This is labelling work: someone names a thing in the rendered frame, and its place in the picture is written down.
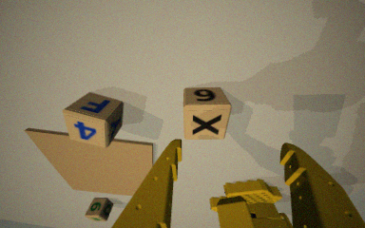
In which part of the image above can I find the tan flat mat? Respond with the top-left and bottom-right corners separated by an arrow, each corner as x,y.
25,128 -> 153,196

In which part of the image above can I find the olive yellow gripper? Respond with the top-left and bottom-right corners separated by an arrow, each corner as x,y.
111,139 -> 365,228

